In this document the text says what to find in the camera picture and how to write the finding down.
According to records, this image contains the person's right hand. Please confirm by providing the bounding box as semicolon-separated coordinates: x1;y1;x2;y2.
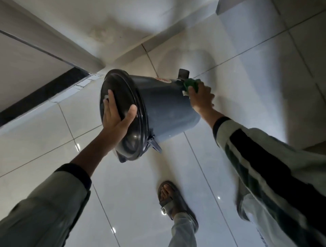
188;81;216;115

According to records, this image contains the person's left hand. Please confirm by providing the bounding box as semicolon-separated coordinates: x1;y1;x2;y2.
102;89;138;146

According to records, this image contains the green cleaning sponge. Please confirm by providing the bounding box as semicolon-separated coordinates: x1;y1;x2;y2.
182;78;202;97

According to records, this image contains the black round bin lid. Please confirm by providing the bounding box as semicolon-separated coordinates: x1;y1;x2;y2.
99;69;149;163

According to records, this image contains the grey plastic pedal bin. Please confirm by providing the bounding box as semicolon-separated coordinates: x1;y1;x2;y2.
127;69;202;154

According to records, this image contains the person's left forearm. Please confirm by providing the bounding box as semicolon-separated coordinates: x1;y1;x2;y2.
0;127;121;247

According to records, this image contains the person's right forearm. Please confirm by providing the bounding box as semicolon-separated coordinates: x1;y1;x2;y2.
199;107;326;247

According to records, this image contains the person's foot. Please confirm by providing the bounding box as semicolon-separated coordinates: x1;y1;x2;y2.
161;184;179;220

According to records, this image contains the grey slide sandal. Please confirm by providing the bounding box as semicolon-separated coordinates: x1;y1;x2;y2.
158;181;199;234

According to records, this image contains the light grey trouser leg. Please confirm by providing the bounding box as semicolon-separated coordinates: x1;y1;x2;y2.
168;212;197;247

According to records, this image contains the grey black striped shirt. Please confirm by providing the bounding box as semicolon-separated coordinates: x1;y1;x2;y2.
236;187;288;247

